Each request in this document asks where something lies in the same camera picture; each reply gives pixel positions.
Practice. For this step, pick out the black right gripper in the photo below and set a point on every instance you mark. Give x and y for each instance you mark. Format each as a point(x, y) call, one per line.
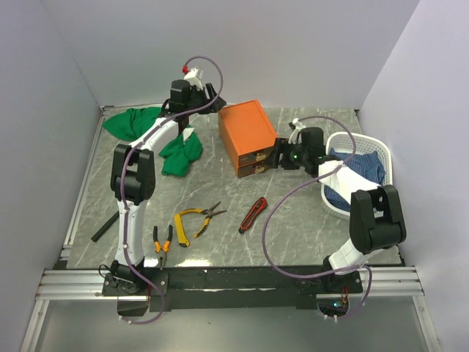
point(281, 146)

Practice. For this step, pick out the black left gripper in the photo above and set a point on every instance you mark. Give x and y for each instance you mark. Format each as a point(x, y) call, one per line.
point(202, 92)

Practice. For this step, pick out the clear top drawer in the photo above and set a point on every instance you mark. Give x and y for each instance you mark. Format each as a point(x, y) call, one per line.
point(252, 157)

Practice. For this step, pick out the clear drawer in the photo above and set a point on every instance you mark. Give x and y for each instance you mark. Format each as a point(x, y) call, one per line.
point(252, 157)
point(252, 169)

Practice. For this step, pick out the orange drawer box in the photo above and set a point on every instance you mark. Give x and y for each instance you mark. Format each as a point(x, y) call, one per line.
point(245, 127)

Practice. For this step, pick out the clear bottom drawer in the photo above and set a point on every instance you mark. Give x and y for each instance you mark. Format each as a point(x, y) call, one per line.
point(252, 169)

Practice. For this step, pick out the red black utility knife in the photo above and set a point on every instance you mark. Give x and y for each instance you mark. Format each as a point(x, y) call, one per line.
point(251, 216)

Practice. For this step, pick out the yellow utility knife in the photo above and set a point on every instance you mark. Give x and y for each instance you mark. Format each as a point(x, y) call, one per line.
point(181, 236)

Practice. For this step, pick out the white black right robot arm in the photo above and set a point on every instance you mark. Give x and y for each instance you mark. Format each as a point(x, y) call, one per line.
point(376, 220)

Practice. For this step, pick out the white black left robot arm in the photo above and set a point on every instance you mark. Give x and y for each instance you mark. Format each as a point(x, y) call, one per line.
point(133, 173)

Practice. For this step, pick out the white perforated basket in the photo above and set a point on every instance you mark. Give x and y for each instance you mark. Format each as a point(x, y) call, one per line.
point(340, 144)

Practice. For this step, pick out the blue checked cloth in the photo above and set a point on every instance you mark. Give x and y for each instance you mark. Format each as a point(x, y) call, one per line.
point(368, 166)

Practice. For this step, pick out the orange black small pliers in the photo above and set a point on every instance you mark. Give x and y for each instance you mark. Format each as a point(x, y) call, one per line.
point(162, 247)

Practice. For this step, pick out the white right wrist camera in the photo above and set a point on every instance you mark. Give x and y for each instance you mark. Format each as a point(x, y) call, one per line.
point(297, 126)

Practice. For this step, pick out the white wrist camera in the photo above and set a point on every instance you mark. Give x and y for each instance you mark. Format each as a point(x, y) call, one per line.
point(193, 75)
point(297, 126)

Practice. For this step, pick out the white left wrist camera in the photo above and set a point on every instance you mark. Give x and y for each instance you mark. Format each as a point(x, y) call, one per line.
point(193, 75)

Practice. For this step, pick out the black handled hammer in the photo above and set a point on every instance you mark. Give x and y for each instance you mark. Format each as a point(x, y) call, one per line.
point(105, 227)

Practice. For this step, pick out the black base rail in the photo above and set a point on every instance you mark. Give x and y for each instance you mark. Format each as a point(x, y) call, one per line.
point(225, 287)

